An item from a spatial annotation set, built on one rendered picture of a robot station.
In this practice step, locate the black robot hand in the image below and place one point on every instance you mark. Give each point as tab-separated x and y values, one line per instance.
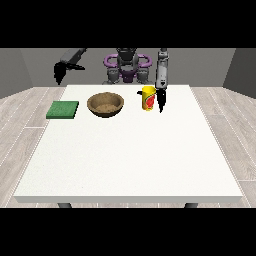
60	70
161	98

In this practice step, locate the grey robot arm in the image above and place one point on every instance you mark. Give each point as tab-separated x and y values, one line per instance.
161	70
71	55

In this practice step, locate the yellow cup with melon print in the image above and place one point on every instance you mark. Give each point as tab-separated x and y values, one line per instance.
148	98

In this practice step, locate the green square pad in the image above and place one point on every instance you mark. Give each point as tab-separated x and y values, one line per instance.
62	109

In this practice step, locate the brown wooden bowl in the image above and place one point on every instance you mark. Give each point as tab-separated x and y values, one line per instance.
105	104

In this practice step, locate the grey robot trunk purple rings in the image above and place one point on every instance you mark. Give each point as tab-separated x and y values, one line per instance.
126	68

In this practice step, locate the dark table leg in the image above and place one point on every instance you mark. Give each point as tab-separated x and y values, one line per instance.
191	205
64	205

